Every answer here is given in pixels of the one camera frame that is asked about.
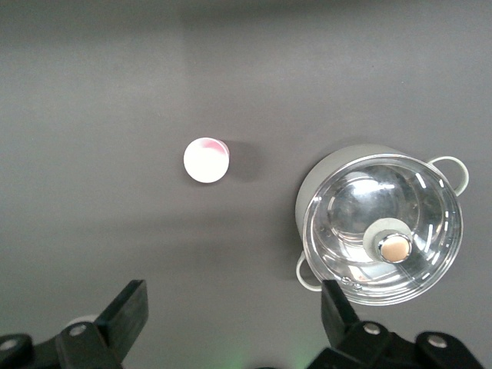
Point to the pale green cooking pot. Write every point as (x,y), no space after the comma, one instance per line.
(315,180)

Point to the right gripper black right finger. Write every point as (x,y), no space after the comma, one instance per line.
(338,319)

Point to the pink cup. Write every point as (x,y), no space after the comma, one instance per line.
(205,161)

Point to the glass lid copper knob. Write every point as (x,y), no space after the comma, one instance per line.
(353,207)

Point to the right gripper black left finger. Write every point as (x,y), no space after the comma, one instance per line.
(123,319)

